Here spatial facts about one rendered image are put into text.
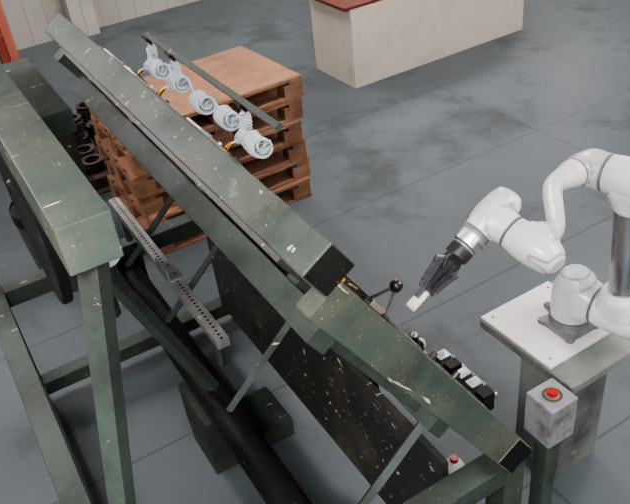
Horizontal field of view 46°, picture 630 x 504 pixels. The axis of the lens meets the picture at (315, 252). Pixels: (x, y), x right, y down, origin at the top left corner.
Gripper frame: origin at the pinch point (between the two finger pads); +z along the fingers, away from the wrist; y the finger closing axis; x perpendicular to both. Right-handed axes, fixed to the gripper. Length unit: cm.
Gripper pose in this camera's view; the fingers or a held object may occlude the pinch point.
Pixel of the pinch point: (417, 299)
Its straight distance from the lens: 218.9
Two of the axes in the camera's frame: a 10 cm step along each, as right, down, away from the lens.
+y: 5.5, 4.8, 6.8
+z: -6.6, 7.5, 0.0
